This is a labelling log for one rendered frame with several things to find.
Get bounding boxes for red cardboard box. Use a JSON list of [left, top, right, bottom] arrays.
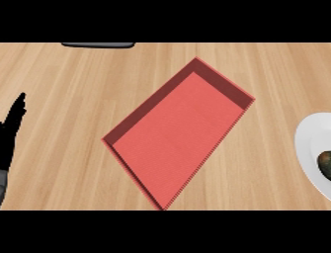
[[101, 56, 258, 211]]

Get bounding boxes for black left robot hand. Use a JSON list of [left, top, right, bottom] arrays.
[[0, 92, 29, 177]]

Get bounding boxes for dark grey flat appliance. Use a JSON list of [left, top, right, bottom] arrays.
[[60, 42, 138, 49]]

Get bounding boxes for white plate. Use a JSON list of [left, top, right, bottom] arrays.
[[293, 112, 331, 211]]

